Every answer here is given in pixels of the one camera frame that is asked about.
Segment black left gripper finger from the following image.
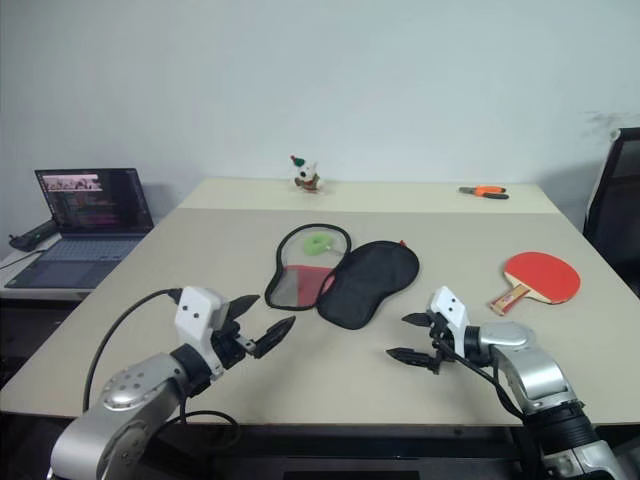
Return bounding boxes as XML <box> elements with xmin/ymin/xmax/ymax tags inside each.
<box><xmin>228</xmin><ymin>294</ymin><xmax>262</xmax><ymax>318</ymax></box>
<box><xmin>251</xmin><ymin>315</ymin><xmax>297</xmax><ymax>359</ymax></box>

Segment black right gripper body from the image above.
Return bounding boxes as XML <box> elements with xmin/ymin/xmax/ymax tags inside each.
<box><xmin>424</xmin><ymin>310</ymin><xmax>457</xmax><ymax>376</ymax></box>

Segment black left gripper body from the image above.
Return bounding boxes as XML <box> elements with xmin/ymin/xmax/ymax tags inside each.
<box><xmin>209</xmin><ymin>297</ymin><xmax>265</xmax><ymax>373</ymax></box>

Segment black red paddle case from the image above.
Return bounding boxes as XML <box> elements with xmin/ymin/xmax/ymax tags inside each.
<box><xmin>263</xmin><ymin>222</ymin><xmax>421</xmax><ymax>332</ymax></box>

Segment green zipper pull tag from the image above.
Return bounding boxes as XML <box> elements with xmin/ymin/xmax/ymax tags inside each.
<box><xmin>302</xmin><ymin>234</ymin><xmax>336</xmax><ymax>258</ymax></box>

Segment red table tennis paddle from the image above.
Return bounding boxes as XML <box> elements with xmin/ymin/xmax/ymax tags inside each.
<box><xmin>488</xmin><ymin>250</ymin><xmax>583</xmax><ymax>317</ymax></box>

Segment white plush dog toy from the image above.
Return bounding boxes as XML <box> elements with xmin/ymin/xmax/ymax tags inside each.
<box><xmin>287</xmin><ymin>154</ymin><xmax>325</xmax><ymax>196</ymax></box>

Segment open grey laptop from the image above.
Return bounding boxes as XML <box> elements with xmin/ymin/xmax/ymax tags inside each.
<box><xmin>4</xmin><ymin>167</ymin><xmax>156</xmax><ymax>291</ymax></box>

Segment black handheld controller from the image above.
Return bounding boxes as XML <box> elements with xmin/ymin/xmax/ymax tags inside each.
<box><xmin>9</xmin><ymin>218</ymin><xmax>58</xmax><ymax>252</ymax></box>

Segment black office chair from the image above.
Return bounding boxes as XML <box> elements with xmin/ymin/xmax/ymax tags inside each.
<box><xmin>581</xmin><ymin>126</ymin><xmax>640</xmax><ymax>297</ymax></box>

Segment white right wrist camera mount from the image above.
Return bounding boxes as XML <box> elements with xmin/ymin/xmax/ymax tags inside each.
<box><xmin>429</xmin><ymin>285</ymin><xmax>472</xmax><ymax>357</ymax></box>

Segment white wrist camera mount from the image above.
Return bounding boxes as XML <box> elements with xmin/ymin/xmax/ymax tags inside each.
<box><xmin>429</xmin><ymin>285</ymin><xmax>472</xmax><ymax>357</ymax></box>
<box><xmin>174</xmin><ymin>286</ymin><xmax>232</xmax><ymax>382</ymax></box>

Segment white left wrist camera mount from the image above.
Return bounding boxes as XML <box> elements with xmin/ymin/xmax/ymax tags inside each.
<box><xmin>174</xmin><ymin>286</ymin><xmax>232</xmax><ymax>382</ymax></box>

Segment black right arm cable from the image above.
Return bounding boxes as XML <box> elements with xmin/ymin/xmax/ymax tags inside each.
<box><xmin>433</xmin><ymin>333</ymin><xmax>532</xmax><ymax>422</ymax></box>

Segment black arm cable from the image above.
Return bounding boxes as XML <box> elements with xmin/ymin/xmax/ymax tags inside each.
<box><xmin>81</xmin><ymin>287</ymin><xmax>242</xmax><ymax>452</ymax></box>
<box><xmin>433</xmin><ymin>333</ymin><xmax>532</xmax><ymax>422</ymax></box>

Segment black table frame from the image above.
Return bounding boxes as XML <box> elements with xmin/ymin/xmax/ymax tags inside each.
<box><xmin>144</xmin><ymin>423</ymin><xmax>531</xmax><ymax>480</ymax></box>

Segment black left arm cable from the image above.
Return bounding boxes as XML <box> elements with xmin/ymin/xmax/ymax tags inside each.
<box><xmin>81</xmin><ymin>287</ymin><xmax>242</xmax><ymax>452</ymax></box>

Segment orange handled pliers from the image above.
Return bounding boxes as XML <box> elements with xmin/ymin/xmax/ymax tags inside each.
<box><xmin>458</xmin><ymin>184</ymin><xmax>511</xmax><ymax>201</ymax></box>

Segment thin black desk cable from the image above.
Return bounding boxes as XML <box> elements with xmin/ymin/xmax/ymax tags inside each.
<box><xmin>0</xmin><ymin>247</ymin><xmax>44</xmax><ymax>272</ymax></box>

